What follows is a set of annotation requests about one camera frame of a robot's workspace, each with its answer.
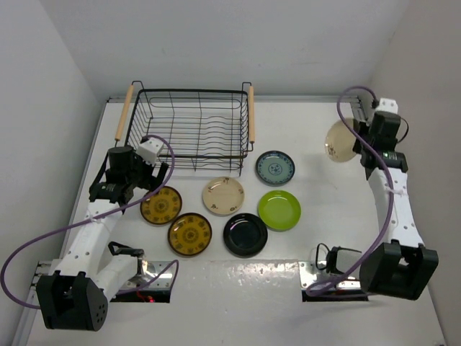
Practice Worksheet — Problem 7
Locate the brown yellow patterned plate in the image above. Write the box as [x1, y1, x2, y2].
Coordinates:
[140, 186, 182, 226]
[167, 213, 212, 257]

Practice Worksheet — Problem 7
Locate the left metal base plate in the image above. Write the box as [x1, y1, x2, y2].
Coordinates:
[120, 260, 177, 291]

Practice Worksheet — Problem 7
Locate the lime green plate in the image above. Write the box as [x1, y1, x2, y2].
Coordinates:
[258, 190, 302, 231]

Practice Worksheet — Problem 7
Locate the left wooden rack handle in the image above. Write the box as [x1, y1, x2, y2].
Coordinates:
[115, 84, 134, 142]

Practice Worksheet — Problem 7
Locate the wooden rack handle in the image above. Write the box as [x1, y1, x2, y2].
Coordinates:
[247, 85, 255, 145]
[115, 84, 134, 142]

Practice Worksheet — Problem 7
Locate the black wire dish rack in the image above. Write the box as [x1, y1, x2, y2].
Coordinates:
[121, 81, 254, 177]

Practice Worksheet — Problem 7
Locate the beige plate with dark motifs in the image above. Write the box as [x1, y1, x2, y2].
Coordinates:
[324, 117, 358, 163]

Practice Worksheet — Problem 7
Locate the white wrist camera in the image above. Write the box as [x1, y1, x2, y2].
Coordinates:
[136, 138, 164, 166]
[373, 97, 398, 115]

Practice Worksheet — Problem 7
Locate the black glossy plate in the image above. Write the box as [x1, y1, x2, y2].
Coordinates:
[223, 213, 268, 258]

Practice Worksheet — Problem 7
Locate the metal base plate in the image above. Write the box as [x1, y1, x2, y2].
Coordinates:
[298, 261, 361, 290]
[120, 260, 177, 291]

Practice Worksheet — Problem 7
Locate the right wooden rack handle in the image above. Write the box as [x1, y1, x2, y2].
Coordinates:
[247, 85, 255, 145]

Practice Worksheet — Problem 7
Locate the beige plate on table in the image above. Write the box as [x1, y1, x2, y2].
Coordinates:
[202, 177, 245, 216]

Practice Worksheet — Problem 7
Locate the blue floral celadon plate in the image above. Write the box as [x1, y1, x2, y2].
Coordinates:
[255, 150, 295, 186]

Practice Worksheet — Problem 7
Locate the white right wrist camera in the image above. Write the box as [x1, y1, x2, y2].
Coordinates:
[373, 97, 398, 115]

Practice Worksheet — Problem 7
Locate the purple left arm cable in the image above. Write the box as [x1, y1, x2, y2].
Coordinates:
[0, 134, 180, 309]

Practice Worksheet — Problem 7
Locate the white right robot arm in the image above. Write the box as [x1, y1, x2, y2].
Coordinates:
[327, 111, 439, 301]

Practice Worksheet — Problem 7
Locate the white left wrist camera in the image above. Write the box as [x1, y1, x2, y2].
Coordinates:
[136, 138, 164, 166]

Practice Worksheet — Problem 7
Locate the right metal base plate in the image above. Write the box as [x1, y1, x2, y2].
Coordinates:
[298, 261, 361, 290]

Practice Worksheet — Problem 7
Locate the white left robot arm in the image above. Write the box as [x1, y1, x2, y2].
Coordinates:
[36, 138, 169, 331]

